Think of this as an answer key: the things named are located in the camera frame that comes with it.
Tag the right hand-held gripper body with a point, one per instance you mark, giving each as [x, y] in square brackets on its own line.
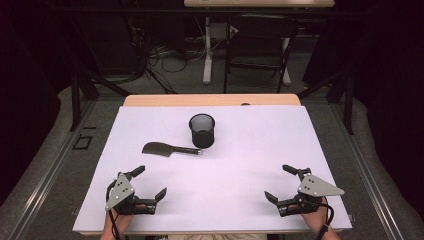
[313, 187]

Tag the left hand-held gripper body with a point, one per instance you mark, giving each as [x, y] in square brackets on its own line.
[120, 191]

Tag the black mesh cup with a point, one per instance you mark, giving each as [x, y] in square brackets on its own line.
[202, 135]

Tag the person's left hand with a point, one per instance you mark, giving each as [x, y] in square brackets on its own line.
[120, 222]

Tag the person's right hand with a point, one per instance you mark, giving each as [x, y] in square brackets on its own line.
[316, 218]

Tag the white table mat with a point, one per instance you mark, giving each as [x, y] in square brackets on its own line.
[240, 173]

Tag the black metal stand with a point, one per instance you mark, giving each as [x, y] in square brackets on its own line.
[76, 100]
[348, 103]

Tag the light wooden table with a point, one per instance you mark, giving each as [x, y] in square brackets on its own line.
[200, 99]

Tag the white desk leg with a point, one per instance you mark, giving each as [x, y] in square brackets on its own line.
[286, 66]
[208, 56]

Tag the black folding chair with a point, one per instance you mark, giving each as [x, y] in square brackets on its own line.
[260, 40]

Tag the metal floor rail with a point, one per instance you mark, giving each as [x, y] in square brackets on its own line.
[50, 173]
[366, 173]

